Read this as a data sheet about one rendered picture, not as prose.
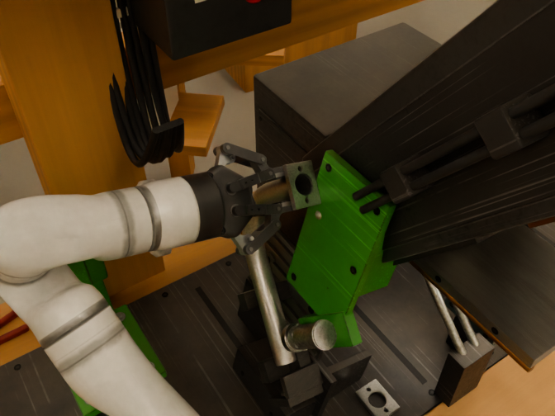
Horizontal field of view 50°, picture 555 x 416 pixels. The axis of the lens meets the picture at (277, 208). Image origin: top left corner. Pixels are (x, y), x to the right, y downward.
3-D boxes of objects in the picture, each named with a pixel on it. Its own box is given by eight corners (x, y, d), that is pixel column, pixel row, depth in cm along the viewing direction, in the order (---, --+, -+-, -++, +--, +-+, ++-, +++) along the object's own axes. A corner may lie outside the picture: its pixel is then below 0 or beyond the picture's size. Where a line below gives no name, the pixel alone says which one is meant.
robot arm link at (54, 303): (-41, 246, 58) (40, 363, 59) (-35, 221, 51) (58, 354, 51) (24, 212, 62) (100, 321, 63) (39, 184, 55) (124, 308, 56)
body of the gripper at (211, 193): (201, 247, 62) (274, 229, 67) (183, 167, 62) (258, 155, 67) (172, 251, 68) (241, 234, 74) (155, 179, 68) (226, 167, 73)
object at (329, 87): (443, 226, 113) (486, 68, 90) (313, 298, 101) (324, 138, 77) (379, 172, 124) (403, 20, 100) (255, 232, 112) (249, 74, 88)
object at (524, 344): (611, 311, 75) (621, 296, 73) (526, 375, 69) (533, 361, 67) (400, 148, 98) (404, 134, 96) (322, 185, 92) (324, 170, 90)
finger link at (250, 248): (233, 250, 70) (262, 215, 73) (243, 261, 70) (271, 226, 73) (244, 249, 68) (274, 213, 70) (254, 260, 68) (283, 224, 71)
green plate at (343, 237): (381, 318, 81) (439, 193, 68) (335, 337, 76) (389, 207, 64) (329, 264, 87) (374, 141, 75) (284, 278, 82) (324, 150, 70)
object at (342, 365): (360, 399, 92) (379, 360, 86) (314, 423, 86) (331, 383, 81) (280, 302, 105) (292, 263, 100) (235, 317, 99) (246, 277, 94)
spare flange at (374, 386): (354, 394, 89) (354, 391, 88) (375, 380, 90) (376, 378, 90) (378, 423, 85) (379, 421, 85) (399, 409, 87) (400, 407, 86)
